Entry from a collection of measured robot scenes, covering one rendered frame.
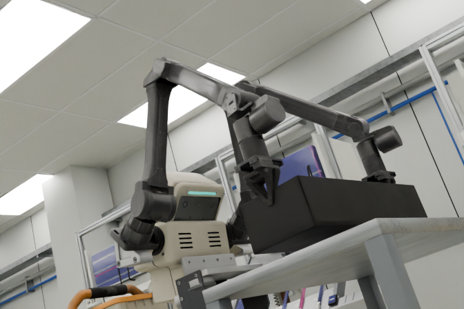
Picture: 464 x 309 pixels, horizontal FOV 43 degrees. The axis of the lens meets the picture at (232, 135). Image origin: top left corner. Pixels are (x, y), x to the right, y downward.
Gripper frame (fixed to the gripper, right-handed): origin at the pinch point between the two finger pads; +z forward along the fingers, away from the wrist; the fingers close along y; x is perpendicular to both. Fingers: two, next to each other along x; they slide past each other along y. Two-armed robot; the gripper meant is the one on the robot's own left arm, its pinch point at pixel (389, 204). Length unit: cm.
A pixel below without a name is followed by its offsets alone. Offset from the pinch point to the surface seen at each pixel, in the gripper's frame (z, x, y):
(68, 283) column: -97, 441, 193
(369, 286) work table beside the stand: 19.0, 16.9, 2.5
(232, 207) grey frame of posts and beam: -63, 155, 125
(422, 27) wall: -169, 44, 281
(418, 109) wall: -110, 73, 278
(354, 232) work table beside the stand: 14, -20, -63
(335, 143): -75, 86, 151
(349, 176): -54, 87, 154
